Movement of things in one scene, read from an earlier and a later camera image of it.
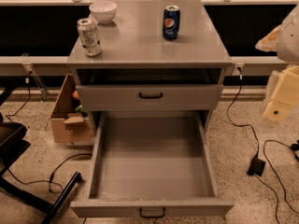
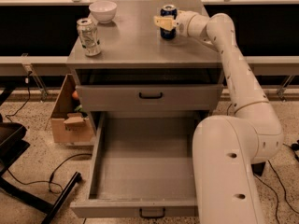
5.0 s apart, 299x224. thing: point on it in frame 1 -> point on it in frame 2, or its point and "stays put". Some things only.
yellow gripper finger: (285, 95) -> (180, 23)
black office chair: (13, 145) stays put
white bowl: (103, 10) stays put
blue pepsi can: (171, 22) stays put
